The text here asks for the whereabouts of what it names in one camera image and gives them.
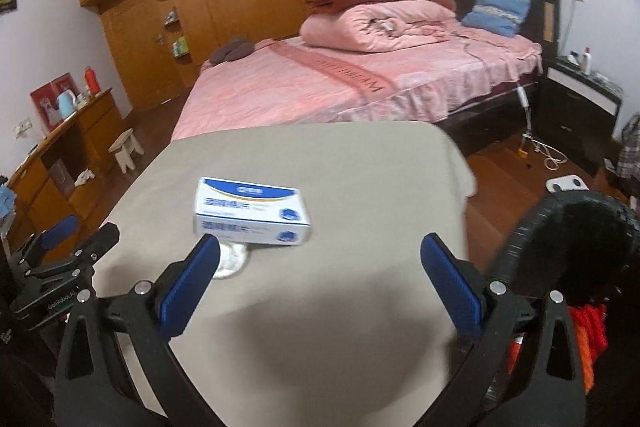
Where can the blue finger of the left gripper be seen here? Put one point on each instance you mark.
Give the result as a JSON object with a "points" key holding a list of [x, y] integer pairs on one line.
{"points": [[56, 235]]}

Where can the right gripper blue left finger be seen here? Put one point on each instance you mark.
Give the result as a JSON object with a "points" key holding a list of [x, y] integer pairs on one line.
{"points": [[182, 285]]}

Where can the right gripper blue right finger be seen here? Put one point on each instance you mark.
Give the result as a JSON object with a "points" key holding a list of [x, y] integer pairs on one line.
{"points": [[457, 283]]}

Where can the white tissue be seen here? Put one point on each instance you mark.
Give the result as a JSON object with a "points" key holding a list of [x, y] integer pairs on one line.
{"points": [[233, 258]]}

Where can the white blue alcohol pad box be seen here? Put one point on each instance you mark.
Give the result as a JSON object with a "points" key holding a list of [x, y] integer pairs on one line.
{"points": [[250, 213]]}

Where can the orange bubble wrap strip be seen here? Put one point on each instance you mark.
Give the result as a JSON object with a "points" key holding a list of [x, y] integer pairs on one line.
{"points": [[590, 336]]}

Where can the black trash bin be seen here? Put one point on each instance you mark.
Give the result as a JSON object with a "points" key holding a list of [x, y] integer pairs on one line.
{"points": [[585, 245]]}

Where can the wooden desk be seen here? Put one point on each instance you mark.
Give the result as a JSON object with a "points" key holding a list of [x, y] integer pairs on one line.
{"points": [[67, 176]]}

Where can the light blue kettle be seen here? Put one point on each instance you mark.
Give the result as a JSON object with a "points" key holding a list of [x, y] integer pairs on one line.
{"points": [[67, 103]]}

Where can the red picture on desk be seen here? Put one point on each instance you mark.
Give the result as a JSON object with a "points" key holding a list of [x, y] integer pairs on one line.
{"points": [[44, 100]]}

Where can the red thermos bottle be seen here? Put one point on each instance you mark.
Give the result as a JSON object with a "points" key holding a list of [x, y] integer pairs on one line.
{"points": [[91, 82]]}

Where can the white bathroom scale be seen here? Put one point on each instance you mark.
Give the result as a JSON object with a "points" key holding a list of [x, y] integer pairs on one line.
{"points": [[571, 182]]}

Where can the plaid covered chair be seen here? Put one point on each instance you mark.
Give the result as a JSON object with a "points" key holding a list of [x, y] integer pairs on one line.
{"points": [[628, 162]]}

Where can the black nightstand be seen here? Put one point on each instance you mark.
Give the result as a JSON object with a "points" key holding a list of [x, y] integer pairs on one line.
{"points": [[577, 114]]}

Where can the pink sheeted bed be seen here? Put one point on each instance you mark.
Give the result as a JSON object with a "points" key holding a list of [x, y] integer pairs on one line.
{"points": [[470, 84]]}

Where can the dark slippers on bed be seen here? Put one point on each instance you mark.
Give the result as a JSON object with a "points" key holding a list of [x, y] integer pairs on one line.
{"points": [[233, 50]]}

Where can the white lotion bottle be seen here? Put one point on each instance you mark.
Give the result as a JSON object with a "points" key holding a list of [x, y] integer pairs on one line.
{"points": [[585, 61]]}

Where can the folded pink quilt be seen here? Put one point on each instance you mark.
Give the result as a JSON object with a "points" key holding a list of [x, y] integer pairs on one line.
{"points": [[380, 27]]}

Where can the blue pillow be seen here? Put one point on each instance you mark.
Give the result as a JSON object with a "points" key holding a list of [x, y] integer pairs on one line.
{"points": [[501, 17]]}

